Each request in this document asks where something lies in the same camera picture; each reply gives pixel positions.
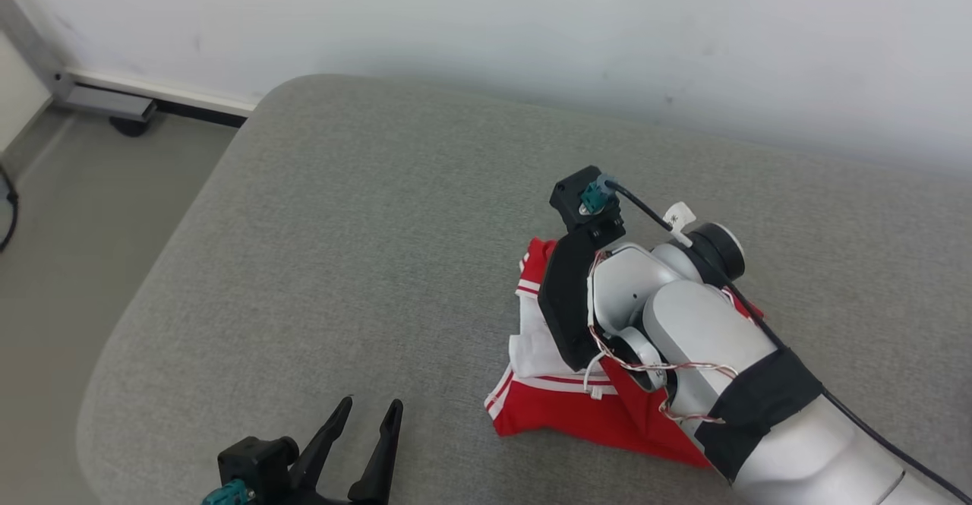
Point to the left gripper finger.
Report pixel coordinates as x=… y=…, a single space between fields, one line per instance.
x=326 y=452
x=380 y=467

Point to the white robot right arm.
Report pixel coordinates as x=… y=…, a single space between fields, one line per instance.
x=699 y=323

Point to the black round foot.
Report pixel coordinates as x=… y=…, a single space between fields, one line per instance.
x=130 y=125

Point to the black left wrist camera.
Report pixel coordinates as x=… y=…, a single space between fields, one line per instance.
x=254 y=463

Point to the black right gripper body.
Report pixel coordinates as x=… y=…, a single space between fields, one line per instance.
x=566 y=300

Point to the teal left camera plug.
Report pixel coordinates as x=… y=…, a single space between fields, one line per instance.
x=228 y=496

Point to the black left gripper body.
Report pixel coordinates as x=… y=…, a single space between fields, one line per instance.
x=319 y=497

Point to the teal right camera plug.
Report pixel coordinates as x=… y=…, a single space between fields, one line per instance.
x=594 y=197

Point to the grey metal rail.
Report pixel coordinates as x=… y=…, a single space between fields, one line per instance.
x=99 y=99

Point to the teal camera plug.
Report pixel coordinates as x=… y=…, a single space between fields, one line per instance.
x=594 y=197
x=228 y=496

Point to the white skirting board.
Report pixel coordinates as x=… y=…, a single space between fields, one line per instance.
x=175 y=96

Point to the red and white jersey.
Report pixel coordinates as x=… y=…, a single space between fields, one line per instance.
x=554 y=406

